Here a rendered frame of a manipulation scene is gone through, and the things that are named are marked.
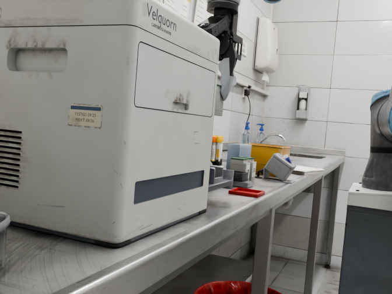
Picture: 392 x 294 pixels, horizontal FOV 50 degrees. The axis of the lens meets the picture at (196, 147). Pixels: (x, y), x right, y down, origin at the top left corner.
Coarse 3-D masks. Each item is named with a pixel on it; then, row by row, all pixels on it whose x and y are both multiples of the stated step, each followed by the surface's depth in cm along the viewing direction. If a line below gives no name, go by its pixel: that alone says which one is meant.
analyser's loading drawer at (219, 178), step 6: (210, 168) 81; (216, 168) 85; (222, 168) 85; (210, 174) 81; (216, 174) 85; (222, 174) 85; (228, 174) 90; (210, 180) 81; (216, 180) 82; (222, 180) 88; (228, 180) 88; (210, 186) 78; (216, 186) 81; (222, 186) 85; (228, 186) 90
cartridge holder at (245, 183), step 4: (236, 172) 114; (240, 172) 113; (244, 172) 112; (236, 176) 109; (240, 176) 108; (244, 176) 110; (236, 180) 109; (240, 180) 108; (244, 180) 110; (236, 184) 108; (240, 184) 108; (244, 184) 108; (248, 184) 108; (252, 184) 111
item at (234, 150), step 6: (228, 144) 132; (234, 144) 131; (240, 144) 134; (246, 144) 138; (228, 150) 132; (234, 150) 131; (240, 150) 131; (246, 150) 135; (228, 156) 132; (234, 156) 131; (246, 156) 135; (228, 162) 132; (228, 168) 132
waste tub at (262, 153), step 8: (248, 144) 143; (256, 144) 155; (264, 144) 154; (256, 152) 142; (264, 152) 141; (272, 152) 140; (280, 152) 139; (288, 152) 148; (256, 160) 142; (264, 160) 141; (256, 168) 142; (272, 176) 140
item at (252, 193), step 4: (236, 188) 101; (240, 188) 102; (244, 188) 102; (232, 192) 96; (236, 192) 96; (240, 192) 95; (244, 192) 95; (248, 192) 99; (252, 192) 100; (256, 192) 100; (260, 192) 97; (264, 192) 100; (248, 196) 95; (252, 196) 94; (256, 196) 94; (260, 196) 96
